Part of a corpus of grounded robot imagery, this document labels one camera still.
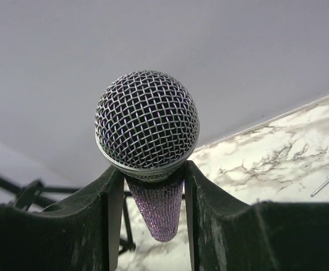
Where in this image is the purple glitter microphone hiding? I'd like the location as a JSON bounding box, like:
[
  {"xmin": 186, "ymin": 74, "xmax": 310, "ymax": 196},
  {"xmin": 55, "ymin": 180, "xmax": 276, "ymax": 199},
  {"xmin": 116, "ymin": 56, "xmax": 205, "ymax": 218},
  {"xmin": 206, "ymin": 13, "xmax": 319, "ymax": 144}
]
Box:
[{"xmin": 95, "ymin": 71, "xmax": 200, "ymax": 242}]

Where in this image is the black perforated music stand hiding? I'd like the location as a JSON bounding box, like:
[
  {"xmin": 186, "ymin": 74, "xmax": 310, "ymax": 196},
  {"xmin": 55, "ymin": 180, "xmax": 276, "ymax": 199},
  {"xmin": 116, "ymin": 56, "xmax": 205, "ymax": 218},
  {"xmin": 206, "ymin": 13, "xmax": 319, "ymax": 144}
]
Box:
[{"xmin": 0, "ymin": 176, "xmax": 136, "ymax": 255}]

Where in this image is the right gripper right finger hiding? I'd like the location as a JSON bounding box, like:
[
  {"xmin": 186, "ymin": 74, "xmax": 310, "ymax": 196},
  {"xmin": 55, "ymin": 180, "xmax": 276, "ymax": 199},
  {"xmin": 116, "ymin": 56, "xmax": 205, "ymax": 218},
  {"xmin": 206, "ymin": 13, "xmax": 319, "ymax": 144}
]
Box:
[{"xmin": 185, "ymin": 161, "xmax": 329, "ymax": 270}]

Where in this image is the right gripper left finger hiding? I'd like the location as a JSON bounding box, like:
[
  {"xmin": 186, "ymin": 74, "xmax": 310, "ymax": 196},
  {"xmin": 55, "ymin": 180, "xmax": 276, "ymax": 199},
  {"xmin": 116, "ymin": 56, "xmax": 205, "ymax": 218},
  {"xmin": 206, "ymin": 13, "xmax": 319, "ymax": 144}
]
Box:
[{"xmin": 0, "ymin": 167, "xmax": 124, "ymax": 270}]

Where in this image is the thin metal conductor baton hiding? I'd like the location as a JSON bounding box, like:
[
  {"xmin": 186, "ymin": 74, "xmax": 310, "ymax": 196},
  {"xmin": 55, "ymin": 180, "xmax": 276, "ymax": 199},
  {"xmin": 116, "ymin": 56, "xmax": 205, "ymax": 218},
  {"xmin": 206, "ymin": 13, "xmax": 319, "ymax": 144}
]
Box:
[{"xmin": 310, "ymin": 178, "xmax": 329, "ymax": 198}]

